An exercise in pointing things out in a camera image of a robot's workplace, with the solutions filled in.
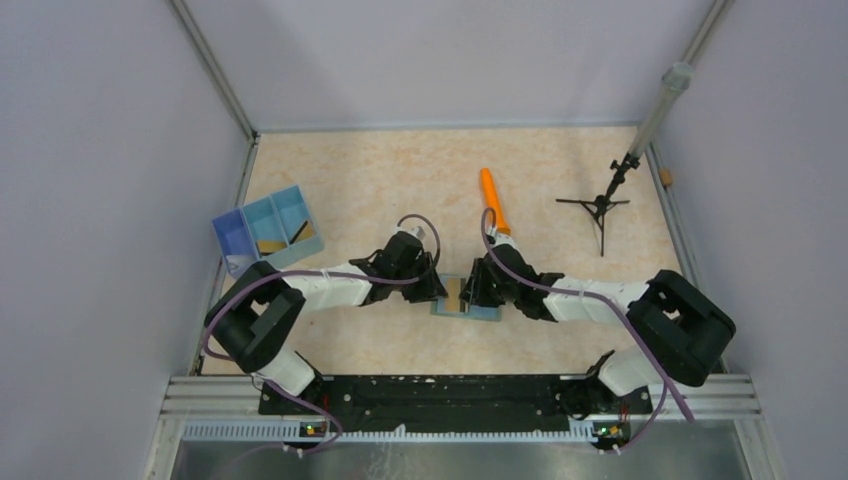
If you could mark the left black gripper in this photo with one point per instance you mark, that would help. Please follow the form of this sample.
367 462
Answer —
429 290

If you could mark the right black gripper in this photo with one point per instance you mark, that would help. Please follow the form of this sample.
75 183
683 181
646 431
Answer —
474 292

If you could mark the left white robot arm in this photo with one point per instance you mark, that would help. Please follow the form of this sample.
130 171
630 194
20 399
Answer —
252 321

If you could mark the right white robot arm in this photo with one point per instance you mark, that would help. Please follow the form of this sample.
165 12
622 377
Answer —
680 334

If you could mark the orange cylinder tube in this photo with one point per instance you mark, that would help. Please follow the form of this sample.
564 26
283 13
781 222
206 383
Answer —
492 202

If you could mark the black tripod stand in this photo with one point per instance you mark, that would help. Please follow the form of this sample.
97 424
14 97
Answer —
599 207

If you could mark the blue three-compartment organizer box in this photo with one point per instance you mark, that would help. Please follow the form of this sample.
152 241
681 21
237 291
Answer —
276 216

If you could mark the small orange block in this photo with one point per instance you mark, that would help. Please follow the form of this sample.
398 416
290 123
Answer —
665 177

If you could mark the grey pole on tripod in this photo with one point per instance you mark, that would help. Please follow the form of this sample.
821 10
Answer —
674 82

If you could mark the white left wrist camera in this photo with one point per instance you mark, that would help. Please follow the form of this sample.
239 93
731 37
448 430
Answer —
416 232

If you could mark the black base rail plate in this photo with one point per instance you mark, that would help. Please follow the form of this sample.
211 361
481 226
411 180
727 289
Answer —
469 403

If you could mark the white perforated cable tray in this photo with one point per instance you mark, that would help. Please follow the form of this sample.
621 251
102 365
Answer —
291 432

